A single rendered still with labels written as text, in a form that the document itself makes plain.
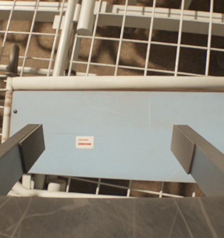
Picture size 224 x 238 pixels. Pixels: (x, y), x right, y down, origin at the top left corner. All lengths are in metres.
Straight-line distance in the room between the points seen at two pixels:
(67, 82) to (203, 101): 0.30
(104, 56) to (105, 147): 0.71
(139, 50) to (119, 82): 0.65
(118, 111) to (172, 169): 0.17
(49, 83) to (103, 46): 0.66
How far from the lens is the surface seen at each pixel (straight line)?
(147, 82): 0.39
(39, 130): 0.16
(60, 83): 0.42
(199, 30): 0.63
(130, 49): 1.03
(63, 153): 0.41
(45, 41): 1.18
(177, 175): 0.40
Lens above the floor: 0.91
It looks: 81 degrees down
